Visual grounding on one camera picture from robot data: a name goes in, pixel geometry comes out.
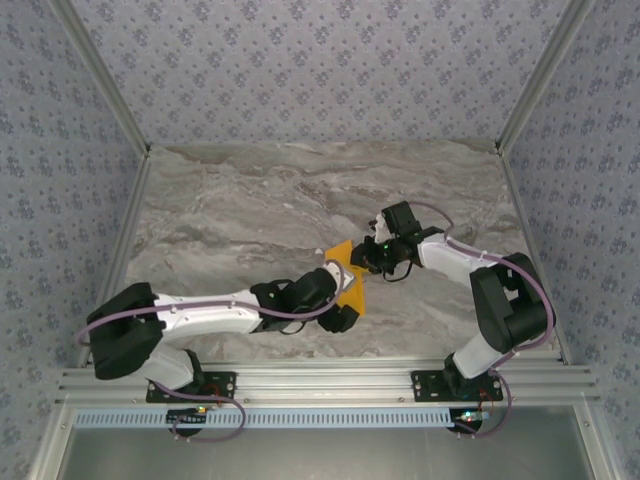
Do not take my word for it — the orange paper sheet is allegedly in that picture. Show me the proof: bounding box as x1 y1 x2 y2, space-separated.
323 239 368 318

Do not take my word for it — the grey metal panel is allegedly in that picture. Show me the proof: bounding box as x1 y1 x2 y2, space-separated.
64 424 599 480

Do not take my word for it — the small black controller board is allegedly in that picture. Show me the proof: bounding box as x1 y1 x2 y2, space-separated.
166 406 210 428
448 407 490 432

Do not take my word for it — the thin black right gripper cable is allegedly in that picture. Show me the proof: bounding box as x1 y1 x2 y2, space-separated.
380 260 415 283

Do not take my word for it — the aluminium frame cross rail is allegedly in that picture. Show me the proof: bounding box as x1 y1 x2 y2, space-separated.
55 363 601 406

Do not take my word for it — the white slotted cable duct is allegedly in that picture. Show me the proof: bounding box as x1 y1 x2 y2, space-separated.
73 407 494 430

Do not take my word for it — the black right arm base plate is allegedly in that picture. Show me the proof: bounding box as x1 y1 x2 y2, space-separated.
410 369 504 404

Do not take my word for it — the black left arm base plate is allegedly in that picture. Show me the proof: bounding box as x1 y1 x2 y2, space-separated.
145 370 238 404

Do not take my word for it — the aluminium frame post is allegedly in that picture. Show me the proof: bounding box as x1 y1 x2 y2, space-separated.
493 0 600 156
48 0 153 157

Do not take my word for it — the aluminium frame bar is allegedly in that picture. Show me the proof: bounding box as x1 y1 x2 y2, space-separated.
572 399 619 480
29 399 76 480

